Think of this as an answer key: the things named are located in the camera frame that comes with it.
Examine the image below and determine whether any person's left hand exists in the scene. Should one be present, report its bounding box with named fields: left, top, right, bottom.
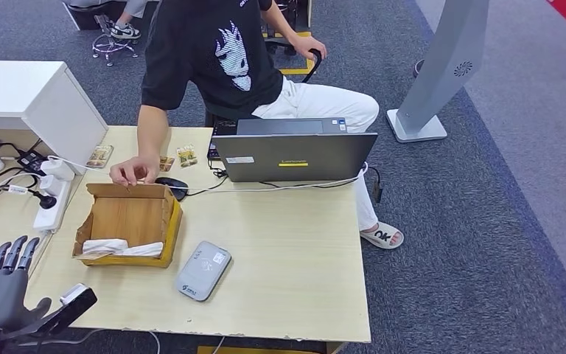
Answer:
left=290, top=35, right=328, bottom=62

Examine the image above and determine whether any person's right hand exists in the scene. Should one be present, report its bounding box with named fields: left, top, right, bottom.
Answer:
left=109, top=156, right=161, bottom=187

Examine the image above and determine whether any cardboard box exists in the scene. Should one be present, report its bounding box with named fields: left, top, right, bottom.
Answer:
left=71, top=183, right=184, bottom=268

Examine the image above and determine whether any large picture key card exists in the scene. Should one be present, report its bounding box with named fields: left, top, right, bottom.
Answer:
left=85, top=144, right=114, bottom=169

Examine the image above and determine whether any small picture card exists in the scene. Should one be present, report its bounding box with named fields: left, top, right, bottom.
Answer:
left=176, top=145, right=198, bottom=169

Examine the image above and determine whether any person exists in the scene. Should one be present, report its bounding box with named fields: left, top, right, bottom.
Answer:
left=111, top=0, right=151, bottom=40
left=109, top=0, right=405, bottom=250

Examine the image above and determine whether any grey card reader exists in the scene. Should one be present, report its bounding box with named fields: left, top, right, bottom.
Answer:
left=175, top=240, right=232, bottom=302

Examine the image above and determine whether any yellow floor tape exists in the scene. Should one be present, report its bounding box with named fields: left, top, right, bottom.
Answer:
left=263, top=30, right=317, bottom=77

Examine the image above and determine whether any black furniture piece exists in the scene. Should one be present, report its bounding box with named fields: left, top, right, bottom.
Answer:
left=265, top=0, right=313, bottom=40

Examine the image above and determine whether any black computer mouse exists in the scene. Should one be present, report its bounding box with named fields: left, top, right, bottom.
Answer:
left=155, top=176, right=189, bottom=202

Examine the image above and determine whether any white crumpled tissue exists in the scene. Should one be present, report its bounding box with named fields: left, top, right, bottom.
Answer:
left=116, top=242, right=164, bottom=258
left=81, top=238, right=129, bottom=255

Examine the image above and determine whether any small white charger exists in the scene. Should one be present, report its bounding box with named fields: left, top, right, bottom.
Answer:
left=38, top=175, right=64, bottom=198

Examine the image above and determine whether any white power strip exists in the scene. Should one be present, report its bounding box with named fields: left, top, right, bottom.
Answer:
left=32, top=179, right=72, bottom=233

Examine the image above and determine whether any black power adapter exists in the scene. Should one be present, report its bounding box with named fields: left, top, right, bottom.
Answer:
left=16, top=150, right=46, bottom=175

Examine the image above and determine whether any grey laptop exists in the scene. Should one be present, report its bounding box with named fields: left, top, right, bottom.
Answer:
left=207, top=117, right=379, bottom=183

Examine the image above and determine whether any chrome stool base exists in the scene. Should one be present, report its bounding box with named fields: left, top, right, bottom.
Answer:
left=91, top=13, right=140, bottom=67

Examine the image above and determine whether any white cabinet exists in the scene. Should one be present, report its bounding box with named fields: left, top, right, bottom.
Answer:
left=0, top=60, right=109, bottom=174

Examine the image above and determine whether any grey kiosk stand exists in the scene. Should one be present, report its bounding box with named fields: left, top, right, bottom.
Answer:
left=386, top=0, right=490, bottom=144

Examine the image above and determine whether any black and white sneaker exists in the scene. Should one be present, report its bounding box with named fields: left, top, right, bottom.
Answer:
left=111, top=21, right=142, bottom=41

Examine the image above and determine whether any black platform white edge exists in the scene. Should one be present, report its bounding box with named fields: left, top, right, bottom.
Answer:
left=62, top=0, right=119, bottom=32

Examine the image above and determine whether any white sandal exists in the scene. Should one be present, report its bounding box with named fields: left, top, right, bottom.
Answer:
left=359, top=221, right=405, bottom=251

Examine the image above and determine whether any yellow wooden board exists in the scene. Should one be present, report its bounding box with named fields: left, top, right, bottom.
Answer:
left=197, top=345, right=328, bottom=354

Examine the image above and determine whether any black mouse cable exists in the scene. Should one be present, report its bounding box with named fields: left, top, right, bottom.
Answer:
left=186, top=159, right=229, bottom=196

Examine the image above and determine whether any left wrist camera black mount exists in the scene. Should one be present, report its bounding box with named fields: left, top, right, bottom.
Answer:
left=0, top=283, right=99, bottom=341

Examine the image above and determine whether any black cable with adapter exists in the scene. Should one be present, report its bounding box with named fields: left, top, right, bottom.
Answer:
left=259, top=166, right=384, bottom=204

